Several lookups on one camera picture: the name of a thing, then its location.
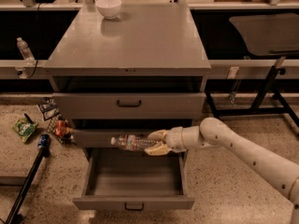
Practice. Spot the dark grey tray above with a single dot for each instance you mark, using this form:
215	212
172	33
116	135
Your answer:
269	35

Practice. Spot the white ceramic bowl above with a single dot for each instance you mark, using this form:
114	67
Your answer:
109	9

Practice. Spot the orange snack packet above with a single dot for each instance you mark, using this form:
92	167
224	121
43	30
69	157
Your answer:
62	130

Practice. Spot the small upright water bottle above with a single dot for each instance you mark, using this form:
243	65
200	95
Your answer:
25	51

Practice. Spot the grey open bottom drawer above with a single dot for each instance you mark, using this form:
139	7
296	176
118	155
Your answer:
133	181

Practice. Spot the green snack bag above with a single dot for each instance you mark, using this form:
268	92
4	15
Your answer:
24	128

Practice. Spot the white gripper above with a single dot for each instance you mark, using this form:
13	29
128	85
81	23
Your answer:
175	138

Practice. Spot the grey metal drawer cabinet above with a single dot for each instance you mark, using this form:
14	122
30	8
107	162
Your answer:
146	49

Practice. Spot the blue soda can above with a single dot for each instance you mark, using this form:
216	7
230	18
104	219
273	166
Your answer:
44	141

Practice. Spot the grey top drawer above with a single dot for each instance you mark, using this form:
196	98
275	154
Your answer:
130	105

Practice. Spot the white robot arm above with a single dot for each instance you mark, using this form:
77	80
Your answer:
280	173

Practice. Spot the black tripod leg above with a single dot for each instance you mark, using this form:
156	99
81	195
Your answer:
43	152

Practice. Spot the grey middle drawer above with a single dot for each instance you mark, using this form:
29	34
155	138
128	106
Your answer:
101	138

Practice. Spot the clear plastic water bottle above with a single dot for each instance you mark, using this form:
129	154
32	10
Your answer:
132	142

